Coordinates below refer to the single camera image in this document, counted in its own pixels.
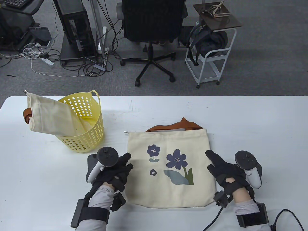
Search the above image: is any cream tote bag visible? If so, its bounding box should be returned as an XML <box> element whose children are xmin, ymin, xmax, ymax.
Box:
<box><xmin>23</xmin><ymin>90</ymin><xmax>99</xmax><ymax>137</ymax></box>

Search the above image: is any yellow plastic basket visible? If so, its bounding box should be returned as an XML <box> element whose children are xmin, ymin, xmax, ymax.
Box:
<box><xmin>56</xmin><ymin>90</ymin><xmax>105</xmax><ymax>153</ymax></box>

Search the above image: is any beige coiled cable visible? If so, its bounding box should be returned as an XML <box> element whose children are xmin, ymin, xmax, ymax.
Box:
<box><xmin>202</xmin><ymin>1</ymin><xmax>231</xmax><ymax>18</ymax></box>

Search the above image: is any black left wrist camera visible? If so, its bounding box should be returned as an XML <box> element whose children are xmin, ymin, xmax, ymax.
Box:
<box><xmin>110</xmin><ymin>192</ymin><xmax>126</xmax><ymax>212</ymax></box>

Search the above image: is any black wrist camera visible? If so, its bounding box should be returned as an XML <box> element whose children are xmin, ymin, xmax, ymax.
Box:
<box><xmin>213</xmin><ymin>191</ymin><xmax>233</xmax><ymax>208</ymax></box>
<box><xmin>110</xmin><ymin>192</ymin><xmax>126</xmax><ymax>212</ymax></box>

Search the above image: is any black computer tower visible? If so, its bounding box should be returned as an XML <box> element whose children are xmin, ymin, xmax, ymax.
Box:
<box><xmin>53</xmin><ymin>0</ymin><xmax>96</xmax><ymax>60</ymax></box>

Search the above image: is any black left wrist band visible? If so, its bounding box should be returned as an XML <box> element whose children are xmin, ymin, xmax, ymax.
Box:
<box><xmin>71</xmin><ymin>199</ymin><xmax>111</xmax><ymax>229</ymax></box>

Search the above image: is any white rolling cart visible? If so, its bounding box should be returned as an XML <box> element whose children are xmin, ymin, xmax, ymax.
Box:
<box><xmin>185</xmin><ymin>2</ymin><xmax>243</xmax><ymax>89</ymax></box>

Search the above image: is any flower print canvas bag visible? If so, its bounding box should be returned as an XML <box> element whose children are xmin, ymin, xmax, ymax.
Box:
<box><xmin>124</xmin><ymin>117</ymin><xmax>216</xmax><ymax>209</ymax></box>

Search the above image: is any black standing desk frame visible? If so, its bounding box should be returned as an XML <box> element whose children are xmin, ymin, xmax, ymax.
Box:
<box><xmin>0</xmin><ymin>0</ymin><xmax>52</xmax><ymax>51</ymax></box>

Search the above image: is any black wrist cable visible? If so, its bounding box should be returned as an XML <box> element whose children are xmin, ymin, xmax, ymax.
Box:
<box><xmin>202</xmin><ymin>206</ymin><xmax>305</xmax><ymax>231</ymax></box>

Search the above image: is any black office chair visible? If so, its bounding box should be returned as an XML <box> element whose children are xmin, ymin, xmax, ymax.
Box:
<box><xmin>117</xmin><ymin>0</ymin><xmax>188</xmax><ymax>87</ymax></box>

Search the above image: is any person's left hand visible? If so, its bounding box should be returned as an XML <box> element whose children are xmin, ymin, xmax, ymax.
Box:
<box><xmin>91</xmin><ymin>153</ymin><xmax>134</xmax><ymax>193</ymax></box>

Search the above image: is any black white controller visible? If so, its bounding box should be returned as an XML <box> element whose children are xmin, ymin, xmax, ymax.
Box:
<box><xmin>235</xmin><ymin>151</ymin><xmax>262</xmax><ymax>189</ymax></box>
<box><xmin>86</xmin><ymin>147</ymin><xmax>119</xmax><ymax>183</ymax></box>

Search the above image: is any black white right controller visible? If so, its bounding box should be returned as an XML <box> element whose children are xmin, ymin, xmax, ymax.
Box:
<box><xmin>235</xmin><ymin>151</ymin><xmax>262</xmax><ymax>189</ymax></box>

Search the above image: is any black keyboard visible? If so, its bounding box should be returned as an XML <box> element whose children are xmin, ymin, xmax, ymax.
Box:
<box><xmin>4</xmin><ymin>0</ymin><xmax>28</xmax><ymax>7</ymax></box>

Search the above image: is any white power strip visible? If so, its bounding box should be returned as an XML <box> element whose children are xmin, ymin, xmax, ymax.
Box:
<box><xmin>40</xmin><ymin>57</ymin><xmax>55</xmax><ymax>68</ymax></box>

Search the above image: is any aluminium floor post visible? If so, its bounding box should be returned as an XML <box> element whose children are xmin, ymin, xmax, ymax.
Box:
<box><xmin>90</xmin><ymin>0</ymin><xmax>107</xmax><ymax>69</ymax></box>

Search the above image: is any black right wrist band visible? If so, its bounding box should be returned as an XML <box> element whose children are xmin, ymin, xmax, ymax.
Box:
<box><xmin>236</xmin><ymin>203</ymin><xmax>269</xmax><ymax>228</ymax></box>

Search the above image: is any person's right hand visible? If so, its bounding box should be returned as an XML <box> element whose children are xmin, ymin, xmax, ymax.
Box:
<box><xmin>205</xmin><ymin>150</ymin><xmax>255</xmax><ymax>200</ymax></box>

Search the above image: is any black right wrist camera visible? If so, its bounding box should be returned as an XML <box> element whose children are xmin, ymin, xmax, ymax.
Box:
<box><xmin>213</xmin><ymin>191</ymin><xmax>233</xmax><ymax>208</ymax></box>

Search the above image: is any black backpack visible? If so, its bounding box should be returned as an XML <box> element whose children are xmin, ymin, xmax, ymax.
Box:
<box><xmin>186</xmin><ymin>25</ymin><xmax>228</xmax><ymax>66</ymax></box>

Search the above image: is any black wrist band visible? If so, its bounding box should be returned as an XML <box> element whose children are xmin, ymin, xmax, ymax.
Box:
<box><xmin>71</xmin><ymin>199</ymin><xmax>111</xmax><ymax>229</ymax></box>
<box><xmin>236</xmin><ymin>203</ymin><xmax>269</xmax><ymax>228</ymax></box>

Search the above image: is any black white left controller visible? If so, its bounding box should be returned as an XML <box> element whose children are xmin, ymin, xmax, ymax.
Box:
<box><xmin>86</xmin><ymin>147</ymin><xmax>119</xmax><ymax>183</ymax></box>

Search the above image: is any person's left forearm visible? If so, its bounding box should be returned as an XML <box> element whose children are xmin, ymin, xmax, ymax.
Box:
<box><xmin>78</xmin><ymin>185</ymin><xmax>115</xmax><ymax>231</ymax></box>

